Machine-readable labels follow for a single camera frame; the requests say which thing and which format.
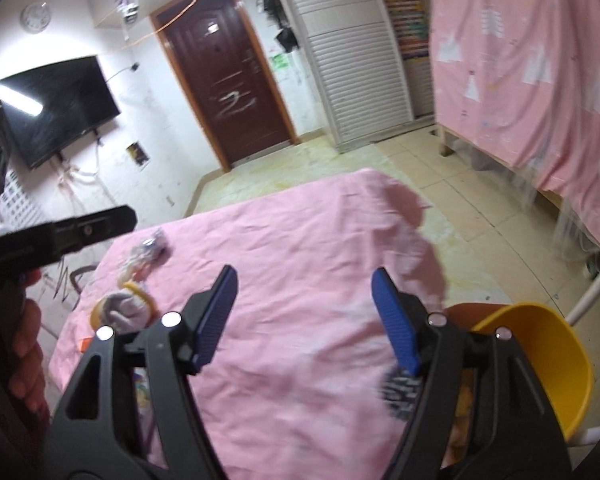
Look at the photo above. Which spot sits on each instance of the round wall clock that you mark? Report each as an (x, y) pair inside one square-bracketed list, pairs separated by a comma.
[(35, 17)]

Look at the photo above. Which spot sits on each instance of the person's left hand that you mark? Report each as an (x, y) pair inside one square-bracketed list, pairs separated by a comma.
[(29, 355)]

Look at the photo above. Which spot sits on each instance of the green wall sticker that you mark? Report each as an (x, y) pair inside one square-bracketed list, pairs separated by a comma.
[(280, 61)]

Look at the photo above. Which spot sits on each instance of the orange flat item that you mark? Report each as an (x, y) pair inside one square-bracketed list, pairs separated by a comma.
[(85, 345)]

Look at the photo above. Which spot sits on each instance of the white eye chart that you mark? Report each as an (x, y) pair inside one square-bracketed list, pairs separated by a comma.
[(22, 200)]

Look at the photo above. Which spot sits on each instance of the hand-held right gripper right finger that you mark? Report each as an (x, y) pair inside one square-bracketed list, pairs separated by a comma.
[(395, 325)]

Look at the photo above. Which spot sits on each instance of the pink bed sheet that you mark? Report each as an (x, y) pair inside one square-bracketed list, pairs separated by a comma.
[(290, 270)]

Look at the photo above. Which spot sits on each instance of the yellow tape roll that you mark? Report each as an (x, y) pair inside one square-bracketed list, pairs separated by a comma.
[(142, 292)]

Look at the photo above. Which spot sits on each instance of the multicoloured grid poster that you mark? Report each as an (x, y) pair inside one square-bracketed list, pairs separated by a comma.
[(405, 25)]

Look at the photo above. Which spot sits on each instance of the small wall picture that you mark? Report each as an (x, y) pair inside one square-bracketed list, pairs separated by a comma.
[(137, 154)]

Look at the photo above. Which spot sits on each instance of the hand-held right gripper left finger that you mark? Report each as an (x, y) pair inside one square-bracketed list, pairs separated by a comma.
[(215, 325)]

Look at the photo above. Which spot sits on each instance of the black wall television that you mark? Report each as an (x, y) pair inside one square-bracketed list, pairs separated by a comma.
[(55, 110)]

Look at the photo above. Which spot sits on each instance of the grey white sock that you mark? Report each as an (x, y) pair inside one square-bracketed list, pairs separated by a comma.
[(125, 312)]

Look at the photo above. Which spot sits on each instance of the hanging black bags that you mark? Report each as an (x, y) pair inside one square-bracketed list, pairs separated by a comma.
[(285, 37)]

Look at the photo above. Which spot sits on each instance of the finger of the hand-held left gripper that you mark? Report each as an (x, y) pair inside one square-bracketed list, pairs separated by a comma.
[(80, 230)]

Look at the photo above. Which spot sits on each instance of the brown wooden door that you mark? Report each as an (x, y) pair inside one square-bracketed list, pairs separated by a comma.
[(220, 75)]

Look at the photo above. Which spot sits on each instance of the black chair back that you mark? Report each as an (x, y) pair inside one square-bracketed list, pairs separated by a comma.
[(82, 277)]

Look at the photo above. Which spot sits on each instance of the white shuttered wardrobe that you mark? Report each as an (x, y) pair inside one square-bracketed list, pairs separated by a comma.
[(350, 60)]

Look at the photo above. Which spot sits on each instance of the clear plastic wrapper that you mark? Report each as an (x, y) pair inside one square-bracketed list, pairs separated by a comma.
[(135, 267), (155, 245)]

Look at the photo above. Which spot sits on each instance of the white security camera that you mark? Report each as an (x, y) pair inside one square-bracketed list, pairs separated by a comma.
[(129, 10)]

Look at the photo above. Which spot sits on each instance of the pink printed bed curtain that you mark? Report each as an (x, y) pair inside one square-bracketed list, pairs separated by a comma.
[(525, 85)]

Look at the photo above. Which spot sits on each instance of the yellow chair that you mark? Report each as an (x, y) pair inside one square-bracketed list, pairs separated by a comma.
[(545, 360)]

